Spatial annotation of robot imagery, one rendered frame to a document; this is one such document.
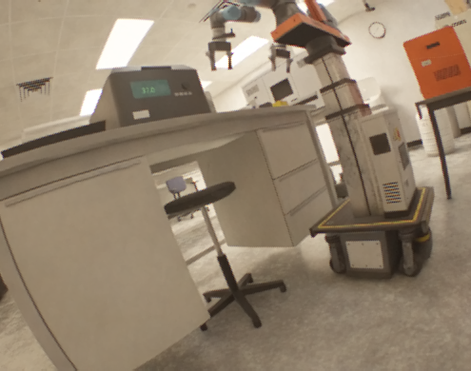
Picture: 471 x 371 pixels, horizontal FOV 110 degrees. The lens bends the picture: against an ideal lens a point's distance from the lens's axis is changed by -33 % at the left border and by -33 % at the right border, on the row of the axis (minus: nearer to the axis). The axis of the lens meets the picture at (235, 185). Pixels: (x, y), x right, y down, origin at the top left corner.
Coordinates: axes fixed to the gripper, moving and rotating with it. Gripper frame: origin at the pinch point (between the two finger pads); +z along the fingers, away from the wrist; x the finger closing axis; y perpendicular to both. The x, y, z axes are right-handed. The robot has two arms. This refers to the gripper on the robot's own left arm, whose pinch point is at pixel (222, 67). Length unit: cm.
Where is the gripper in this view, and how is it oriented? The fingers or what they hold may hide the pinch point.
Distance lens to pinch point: 130.4
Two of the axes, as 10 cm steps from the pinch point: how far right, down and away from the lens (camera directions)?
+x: -5.9, 4.0, -7.0
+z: 1.0, 9.0, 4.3
